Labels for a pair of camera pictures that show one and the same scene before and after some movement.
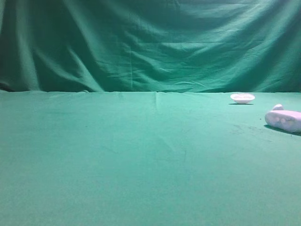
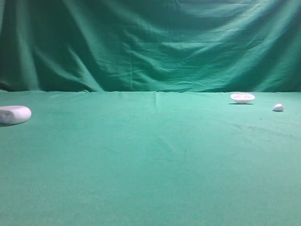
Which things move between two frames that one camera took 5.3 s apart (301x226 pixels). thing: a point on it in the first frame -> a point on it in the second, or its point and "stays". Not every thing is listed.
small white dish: (242, 98) stays
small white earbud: (278, 107) stays
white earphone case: (288, 120) -> (15, 114)
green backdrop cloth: (251, 46) stays
